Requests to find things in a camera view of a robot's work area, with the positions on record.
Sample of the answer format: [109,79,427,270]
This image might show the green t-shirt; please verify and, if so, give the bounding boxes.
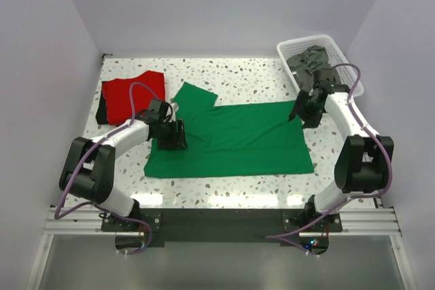
[143,83,314,179]

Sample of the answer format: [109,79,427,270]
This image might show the white plastic basket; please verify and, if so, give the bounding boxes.
[276,35,364,97]

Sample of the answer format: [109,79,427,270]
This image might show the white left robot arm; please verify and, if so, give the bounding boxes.
[55,99,188,232]

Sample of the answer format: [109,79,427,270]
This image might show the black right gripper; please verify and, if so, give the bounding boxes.
[288,90,323,129]

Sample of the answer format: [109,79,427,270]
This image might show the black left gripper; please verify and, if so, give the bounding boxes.
[156,118,187,150]

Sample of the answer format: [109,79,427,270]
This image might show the black folded t-shirt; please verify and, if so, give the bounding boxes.
[95,95,109,125]

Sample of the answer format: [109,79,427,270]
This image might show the aluminium frame rail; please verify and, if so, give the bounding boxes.
[28,181,419,290]

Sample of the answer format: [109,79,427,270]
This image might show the grey t-shirt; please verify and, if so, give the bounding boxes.
[286,46,332,92]

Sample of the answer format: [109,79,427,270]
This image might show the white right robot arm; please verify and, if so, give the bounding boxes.
[288,68,394,232]

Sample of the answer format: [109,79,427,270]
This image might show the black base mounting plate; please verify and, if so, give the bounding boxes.
[99,209,343,255]

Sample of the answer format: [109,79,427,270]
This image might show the red folded t-shirt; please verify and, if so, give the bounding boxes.
[101,71,166,125]

